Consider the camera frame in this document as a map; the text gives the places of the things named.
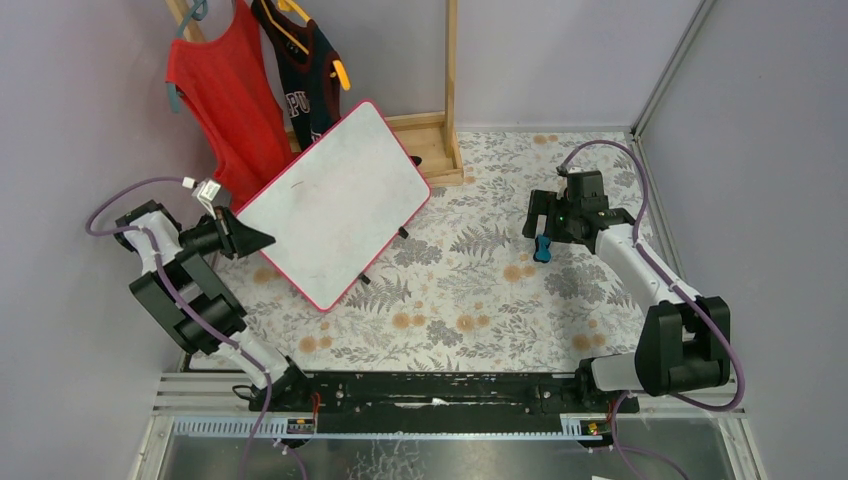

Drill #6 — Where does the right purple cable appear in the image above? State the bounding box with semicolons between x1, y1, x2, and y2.
559;139;747;480

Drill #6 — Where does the floral patterned table mat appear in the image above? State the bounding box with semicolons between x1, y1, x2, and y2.
216;132;643;372

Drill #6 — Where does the red tank top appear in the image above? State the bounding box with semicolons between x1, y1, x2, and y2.
165;1;295;210

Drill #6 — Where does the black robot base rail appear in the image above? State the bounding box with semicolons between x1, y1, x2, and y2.
246;371;619;435

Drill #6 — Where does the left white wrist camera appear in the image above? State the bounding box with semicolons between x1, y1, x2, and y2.
181;177;221;215

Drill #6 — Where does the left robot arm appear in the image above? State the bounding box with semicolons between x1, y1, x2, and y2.
115;201;313;411

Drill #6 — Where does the blue whiteboard eraser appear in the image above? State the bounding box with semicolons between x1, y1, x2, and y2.
533;235;552;264

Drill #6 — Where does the wooden clothes rack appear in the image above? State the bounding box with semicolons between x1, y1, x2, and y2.
165;0;465;188

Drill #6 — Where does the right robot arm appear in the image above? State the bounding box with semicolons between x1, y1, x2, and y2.
522;171;732;396

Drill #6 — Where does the dark navy tank top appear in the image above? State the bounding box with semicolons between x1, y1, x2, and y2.
251;1;343;150

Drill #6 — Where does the yellow clothes hanger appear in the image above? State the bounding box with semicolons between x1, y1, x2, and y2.
260;0;352;91

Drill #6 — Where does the teal clothes hanger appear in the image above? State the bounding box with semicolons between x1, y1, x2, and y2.
164;0;209;113

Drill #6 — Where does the pink-framed whiteboard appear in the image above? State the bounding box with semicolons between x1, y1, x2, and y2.
236;101;431;312

